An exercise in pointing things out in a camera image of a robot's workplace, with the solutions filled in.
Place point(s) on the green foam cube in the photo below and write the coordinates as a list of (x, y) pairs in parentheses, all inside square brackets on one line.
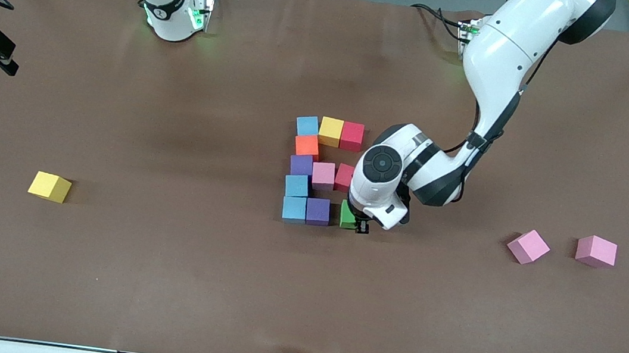
[(347, 216)]

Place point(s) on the light blue foam cube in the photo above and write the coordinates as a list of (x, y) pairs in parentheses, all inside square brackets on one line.
[(294, 209), (307, 125), (296, 186)]

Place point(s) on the brown table mat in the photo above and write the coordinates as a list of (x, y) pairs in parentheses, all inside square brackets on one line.
[(275, 303)]

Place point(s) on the red foam cube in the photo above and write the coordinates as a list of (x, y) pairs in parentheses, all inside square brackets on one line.
[(344, 177), (352, 136)]

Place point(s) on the orange foam cube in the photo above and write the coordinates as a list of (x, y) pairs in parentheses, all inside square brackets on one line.
[(307, 146)]

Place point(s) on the yellow foam cube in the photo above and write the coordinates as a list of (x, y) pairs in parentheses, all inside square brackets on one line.
[(49, 186), (330, 131)]

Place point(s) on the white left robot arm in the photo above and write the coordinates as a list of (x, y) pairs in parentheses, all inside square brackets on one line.
[(503, 56)]

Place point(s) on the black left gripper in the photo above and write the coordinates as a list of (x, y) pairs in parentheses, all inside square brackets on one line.
[(362, 226)]

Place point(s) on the purple foam cube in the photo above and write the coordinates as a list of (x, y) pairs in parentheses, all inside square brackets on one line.
[(317, 211), (301, 165)]

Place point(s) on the pink foam cube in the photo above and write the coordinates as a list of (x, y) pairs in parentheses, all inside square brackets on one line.
[(596, 250), (323, 175), (529, 246)]

